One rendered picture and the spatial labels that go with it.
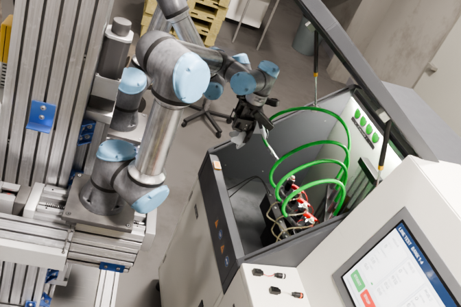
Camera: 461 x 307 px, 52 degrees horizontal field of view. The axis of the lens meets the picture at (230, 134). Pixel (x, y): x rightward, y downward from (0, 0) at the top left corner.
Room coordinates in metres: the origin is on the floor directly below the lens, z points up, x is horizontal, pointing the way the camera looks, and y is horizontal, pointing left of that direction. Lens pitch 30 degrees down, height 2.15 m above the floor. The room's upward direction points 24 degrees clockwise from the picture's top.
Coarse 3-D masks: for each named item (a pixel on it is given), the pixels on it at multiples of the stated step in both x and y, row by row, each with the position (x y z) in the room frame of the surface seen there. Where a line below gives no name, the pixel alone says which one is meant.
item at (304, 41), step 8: (304, 16) 6.82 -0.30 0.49; (304, 24) 6.77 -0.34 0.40; (296, 32) 6.89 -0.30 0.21; (304, 32) 6.74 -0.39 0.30; (312, 32) 6.70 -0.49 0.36; (296, 40) 6.80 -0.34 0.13; (304, 40) 6.72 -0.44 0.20; (312, 40) 6.72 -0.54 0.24; (320, 40) 6.81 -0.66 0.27; (296, 48) 6.76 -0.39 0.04; (304, 48) 6.72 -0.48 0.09; (312, 48) 6.75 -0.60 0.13
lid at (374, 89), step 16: (304, 0) 1.20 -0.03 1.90; (320, 0) 1.20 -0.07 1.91; (320, 16) 1.18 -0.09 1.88; (320, 32) 1.91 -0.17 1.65; (336, 32) 1.18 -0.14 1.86; (336, 48) 1.23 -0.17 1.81; (352, 48) 1.20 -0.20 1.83; (352, 64) 1.21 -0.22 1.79; (368, 64) 1.24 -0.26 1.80; (368, 80) 1.24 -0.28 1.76; (368, 96) 1.86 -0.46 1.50; (384, 96) 1.27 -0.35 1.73; (384, 112) 1.32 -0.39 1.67; (400, 112) 1.31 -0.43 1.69; (400, 128) 1.32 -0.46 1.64; (416, 144) 1.36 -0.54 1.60; (432, 160) 1.40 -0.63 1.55
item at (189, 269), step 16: (192, 192) 1.84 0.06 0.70; (192, 208) 1.77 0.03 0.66; (192, 224) 1.70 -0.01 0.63; (208, 224) 1.57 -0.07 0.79; (176, 240) 1.79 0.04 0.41; (192, 240) 1.64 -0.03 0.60; (208, 240) 1.51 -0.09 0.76; (176, 256) 1.72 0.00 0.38; (192, 256) 1.57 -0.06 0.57; (208, 256) 1.45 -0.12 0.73; (176, 272) 1.65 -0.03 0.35; (192, 272) 1.51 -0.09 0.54; (208, 272) 1.39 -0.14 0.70; (176, 288) 1.58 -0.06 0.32; (192, 288) 1.45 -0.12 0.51; (208, 288) 1.34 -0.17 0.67; (176, 304) 1.51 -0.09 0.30; (192, 304) 1.39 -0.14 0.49; (208, 304) 1.29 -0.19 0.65
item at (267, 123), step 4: (256, 112) 1.52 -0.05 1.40; (260, 112) 1.54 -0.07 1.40; (256, 116) 1.52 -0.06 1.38; (260, 116) 1.53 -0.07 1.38; (264, 116) 1.55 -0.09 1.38; (260, 120) 1.53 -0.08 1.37; (264, 120) 1.54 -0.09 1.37; (268, 120) 1.57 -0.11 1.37; (264, 124) 1.54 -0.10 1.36; (268, 124) 1.55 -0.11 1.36; (272, 124) 1.57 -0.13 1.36; (268, 128) 1.55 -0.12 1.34; (272, 128) 1.56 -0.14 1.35
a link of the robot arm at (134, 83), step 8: (128, 72) 1.66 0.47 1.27; (136, 72) 1.68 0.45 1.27; (128, 80) 1.61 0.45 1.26; (136, 80) 1.63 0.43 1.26; (144, 80) 1.66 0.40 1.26; (120, 88) 1.60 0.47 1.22; (128, 88) 1.60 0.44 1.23; (136, 88) 1.61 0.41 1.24; (144, 88) 1.67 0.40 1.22; (120, 96) 1.60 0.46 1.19; (128, 96) 1.60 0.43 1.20; (136, 96) 1.62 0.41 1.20; (120, 104) 1.60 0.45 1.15; (128, 104) 1.60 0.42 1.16; (136, 104) 1.63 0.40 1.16
